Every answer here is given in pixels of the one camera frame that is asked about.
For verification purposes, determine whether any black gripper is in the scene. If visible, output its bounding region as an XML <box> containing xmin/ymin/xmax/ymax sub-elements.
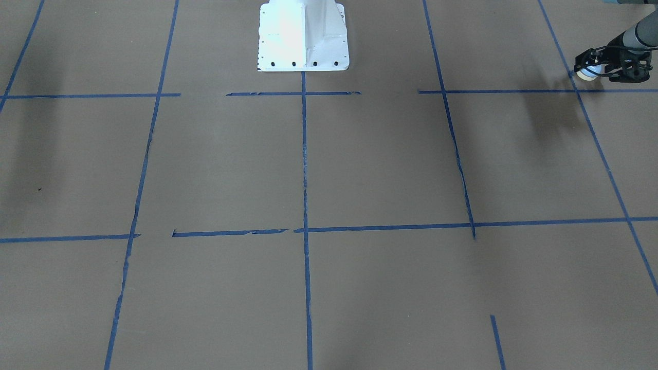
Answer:
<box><xmin>608</xmin><ymin>59</ymin><xmax>653</xmax><ymax>83</ymax></box>

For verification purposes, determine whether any white blue call bell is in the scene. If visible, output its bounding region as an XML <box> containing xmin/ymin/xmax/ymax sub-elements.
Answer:
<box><xmin>575</xmin><ymin>65</ymin><xmax>604</xmax><ymax>81</ymax></box>

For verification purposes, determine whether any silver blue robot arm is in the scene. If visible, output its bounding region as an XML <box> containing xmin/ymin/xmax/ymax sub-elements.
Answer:
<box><xmin>604</xmin><ymin>10</ymin><xmax>657</xmax><ymax>83</ymax></box>

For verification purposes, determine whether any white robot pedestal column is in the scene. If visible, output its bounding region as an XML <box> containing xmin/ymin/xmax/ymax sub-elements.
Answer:
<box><xmin>257</xmin><ymin>1</ymin><xmax>350</xmax><ymax>72</ymax></box>

